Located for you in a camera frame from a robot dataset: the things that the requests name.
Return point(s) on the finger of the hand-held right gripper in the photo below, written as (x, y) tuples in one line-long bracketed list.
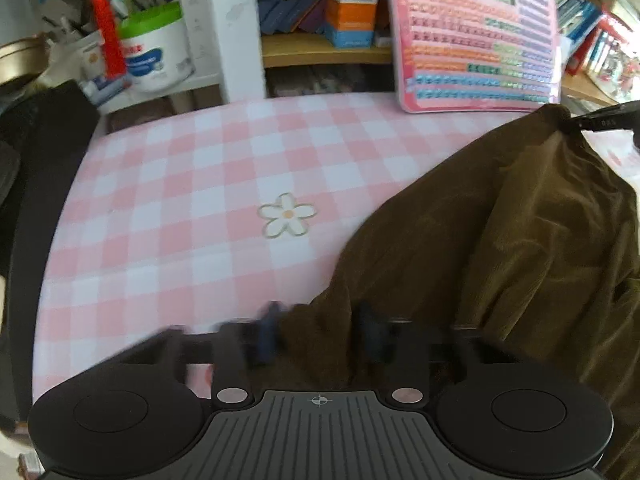
[(607, 121)]

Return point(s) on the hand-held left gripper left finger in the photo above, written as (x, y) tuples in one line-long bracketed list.
[(267, 336)]

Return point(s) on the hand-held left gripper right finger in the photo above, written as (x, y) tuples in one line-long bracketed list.
[(370, 336)]

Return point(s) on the row of books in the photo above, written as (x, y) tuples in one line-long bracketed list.
[(595, 35)]

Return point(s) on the pink checked tablecloth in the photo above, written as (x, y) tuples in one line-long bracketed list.
[(200, 200)]

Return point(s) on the pink learning toy board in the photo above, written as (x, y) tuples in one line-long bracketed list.
[(470, 40)]

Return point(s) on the white desk tray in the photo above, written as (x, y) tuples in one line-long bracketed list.
[(150, 96)]

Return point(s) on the orange and blue carton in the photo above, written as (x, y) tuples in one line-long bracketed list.
[(350, 15)]

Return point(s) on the wooden shelf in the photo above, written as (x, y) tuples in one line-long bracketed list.
[(325, 52)]

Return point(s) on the white tub with green lid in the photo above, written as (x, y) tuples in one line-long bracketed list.
[(157, 50)]

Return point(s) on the white storage box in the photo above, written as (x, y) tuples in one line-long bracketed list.
[(225, 25)]

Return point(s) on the red and white bottle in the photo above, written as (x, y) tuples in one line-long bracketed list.
[(107, 25)]

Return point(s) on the gold round tin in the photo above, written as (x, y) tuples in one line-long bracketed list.
[(22, 62)]

